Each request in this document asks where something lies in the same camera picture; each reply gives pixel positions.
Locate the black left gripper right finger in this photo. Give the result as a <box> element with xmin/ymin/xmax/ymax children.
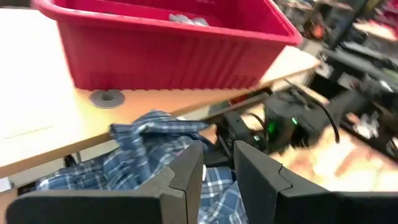
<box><xmin>233</xmin><ymin>140</ymin><xmax>398</xmax><ymax>224</ymax></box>

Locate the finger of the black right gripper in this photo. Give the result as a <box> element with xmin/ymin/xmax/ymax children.
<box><xmin>203</xmin><ymin>145</ymin><xmax>234</xmax><ymax>168</ymax></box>

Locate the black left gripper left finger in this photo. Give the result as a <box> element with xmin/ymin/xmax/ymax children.
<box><xmin>5</xmin><ymin>140</ymin><xmax>205</xmax><ymax>224</ymax></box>

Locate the blue plaid button shirt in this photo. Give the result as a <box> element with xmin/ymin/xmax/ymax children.
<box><xmin>102</xmin><ymin>110</ymin><xmax>249</xmax><ymax>224</ymax></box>

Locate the red plastic laundry bin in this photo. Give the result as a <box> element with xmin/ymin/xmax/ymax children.
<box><xmin>30</xmin><ymin>0</ymin><xmax>303</xmax><ymax>91</ymax></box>

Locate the black operator desk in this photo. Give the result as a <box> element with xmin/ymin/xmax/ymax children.
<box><xmin>320</xmin><ymin>40</ymin><xmax>398</xmax><ymax>94</ymax></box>

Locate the small grey disc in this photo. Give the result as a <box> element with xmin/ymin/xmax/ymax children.
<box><xmin>89</xmin><ymin>89</ymin><xmax>126</xmax><ymax>110</ymax></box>

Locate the grey garment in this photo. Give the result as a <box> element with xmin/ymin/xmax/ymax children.
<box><xmin>169</xmin><ymin>13</ymin><xmax>210</xmax><ymax>27</ymax></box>

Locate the light wood side table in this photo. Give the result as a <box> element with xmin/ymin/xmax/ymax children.
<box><xmin>0</xmin><ymin>7</ymin><xmax>322</xmax><ymax>180</ymax></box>

